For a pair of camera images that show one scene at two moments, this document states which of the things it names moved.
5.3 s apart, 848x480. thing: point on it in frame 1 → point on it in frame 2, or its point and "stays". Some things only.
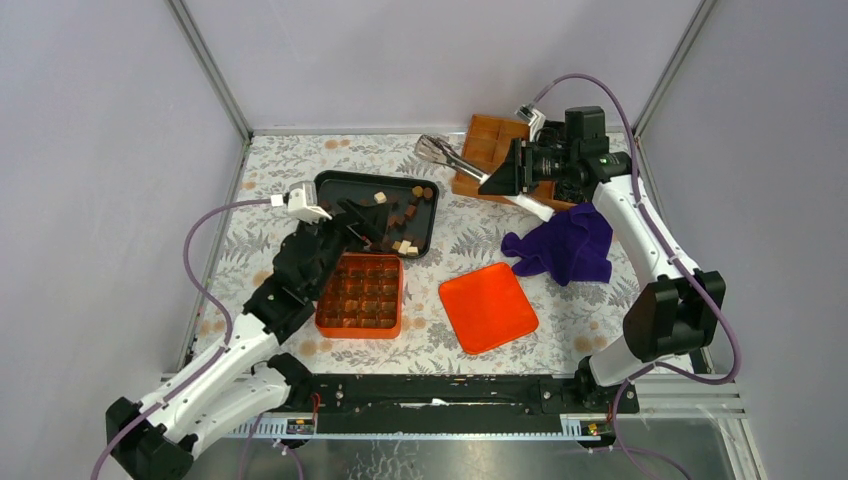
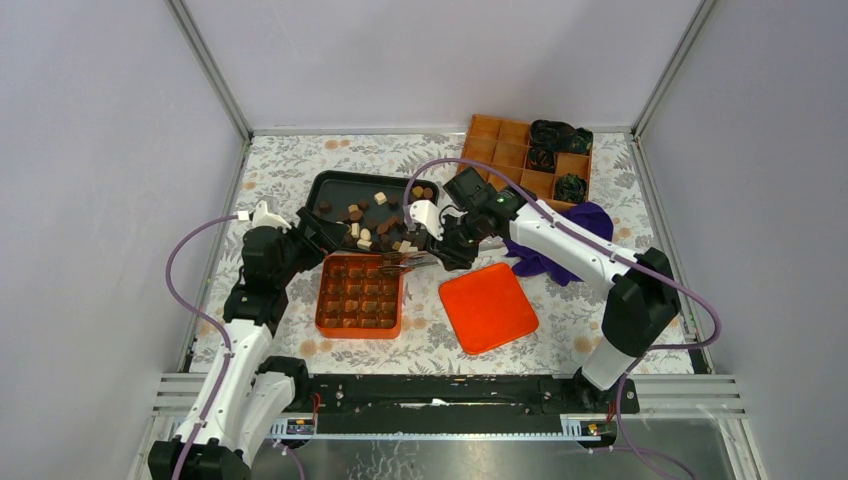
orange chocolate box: x=362 y=297 stays
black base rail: x=459 y=405 stays
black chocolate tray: x=410 y=216 stays
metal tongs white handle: x=428 y=145 → x=396 y=263
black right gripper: x=515 y=174 → x=451 y=257
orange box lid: x=487 y=307 stays
